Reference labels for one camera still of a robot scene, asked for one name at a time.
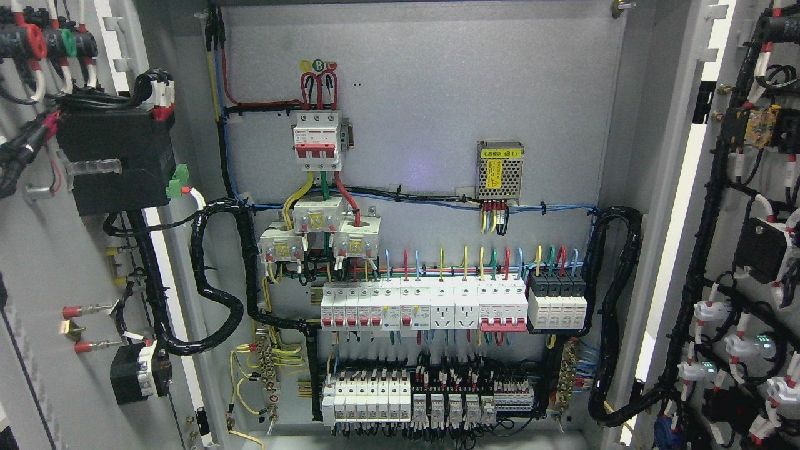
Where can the grey cabinet door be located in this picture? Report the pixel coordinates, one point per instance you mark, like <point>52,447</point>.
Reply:
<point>727,347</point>
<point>52,258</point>

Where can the white current transformers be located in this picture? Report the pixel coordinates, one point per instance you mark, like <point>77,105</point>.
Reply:
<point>320,221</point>

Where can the white mini breaker row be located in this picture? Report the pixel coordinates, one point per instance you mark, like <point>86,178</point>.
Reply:
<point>385,305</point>

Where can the white power socket modules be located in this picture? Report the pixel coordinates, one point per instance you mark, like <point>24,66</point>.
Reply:
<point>454,304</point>

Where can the metal mesh power supply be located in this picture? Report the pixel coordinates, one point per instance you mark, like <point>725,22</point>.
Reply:
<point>499,170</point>

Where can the main red circuit breaker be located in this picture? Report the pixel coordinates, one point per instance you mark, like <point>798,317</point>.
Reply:
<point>320,137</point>

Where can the black surge protector module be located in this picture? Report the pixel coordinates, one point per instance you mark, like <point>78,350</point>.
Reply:
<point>556,304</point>

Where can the white lower breaker row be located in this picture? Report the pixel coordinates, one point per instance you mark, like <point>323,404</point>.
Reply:
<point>370,396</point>

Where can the black digital power meter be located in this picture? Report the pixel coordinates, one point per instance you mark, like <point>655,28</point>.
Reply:
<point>121,160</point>

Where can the red handle circuit breaker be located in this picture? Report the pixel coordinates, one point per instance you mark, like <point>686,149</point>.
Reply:
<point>502,305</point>

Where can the white rotary selector switch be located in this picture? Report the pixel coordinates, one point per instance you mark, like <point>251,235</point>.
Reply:
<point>139,371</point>

